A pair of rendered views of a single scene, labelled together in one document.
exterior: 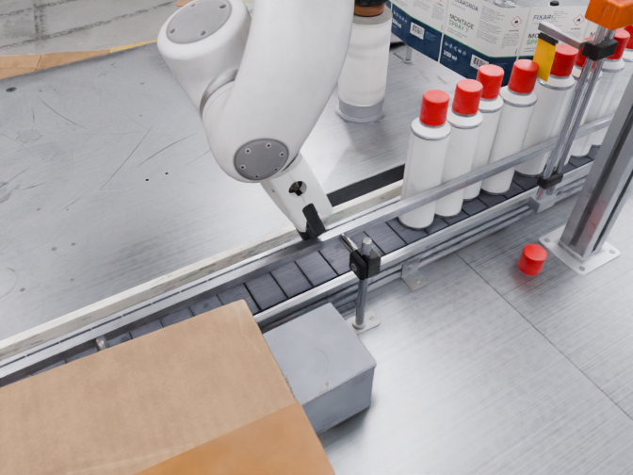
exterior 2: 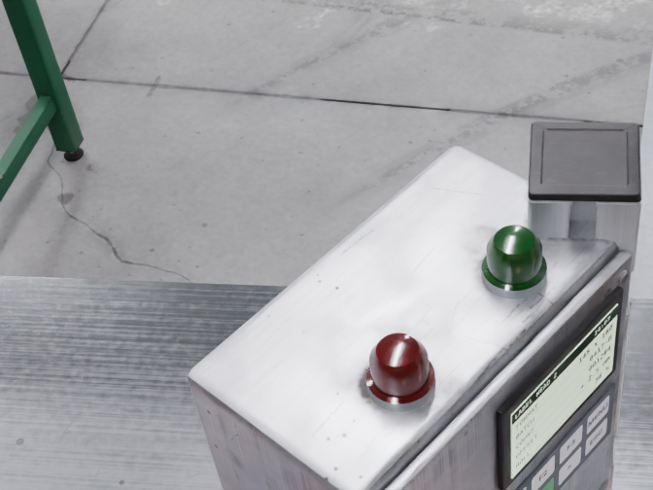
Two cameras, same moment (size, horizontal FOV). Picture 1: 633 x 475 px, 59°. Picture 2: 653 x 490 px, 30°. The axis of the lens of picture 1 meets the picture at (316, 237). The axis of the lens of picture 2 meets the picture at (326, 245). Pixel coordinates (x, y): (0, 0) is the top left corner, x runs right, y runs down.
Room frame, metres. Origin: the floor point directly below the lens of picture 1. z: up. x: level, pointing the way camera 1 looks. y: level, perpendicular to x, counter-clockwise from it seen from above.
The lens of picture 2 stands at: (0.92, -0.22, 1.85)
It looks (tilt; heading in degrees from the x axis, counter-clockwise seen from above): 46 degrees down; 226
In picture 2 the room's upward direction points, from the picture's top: 9 degrees counter-clockwise
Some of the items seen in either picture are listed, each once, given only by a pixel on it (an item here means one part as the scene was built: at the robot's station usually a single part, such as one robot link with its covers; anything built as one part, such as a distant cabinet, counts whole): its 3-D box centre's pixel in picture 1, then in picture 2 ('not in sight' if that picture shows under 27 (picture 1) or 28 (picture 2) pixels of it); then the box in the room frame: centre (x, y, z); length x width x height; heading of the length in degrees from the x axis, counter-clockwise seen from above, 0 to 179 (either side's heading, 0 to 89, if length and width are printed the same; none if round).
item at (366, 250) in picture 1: (352, 274); not in sight; (0.46, -0.05, 0.91); 0.07 x 0.03 x 0.16; 31
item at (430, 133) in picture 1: (425, 162); not in sight; (0.60, -0.15, 0.98); 0.05 x 0.05 x 0.20
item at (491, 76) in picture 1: (475, 136); not in sight; (0.67, -0.23, 0.98); 0.05 x 0.05 x 0.20
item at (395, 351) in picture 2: not in sight; (398, 365); (0.71, -0.41, 1.49); 0.03 x 0.03 x 0.02
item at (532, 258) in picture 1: (532, 258); not in sight; (0.55, -0.31, 0.85); 0.03 x 0.03 x 0.03
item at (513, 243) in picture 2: not in sight; (514, 256); (0.64, -0.40, 1.49); 0.03 x 0.03 x 0.02
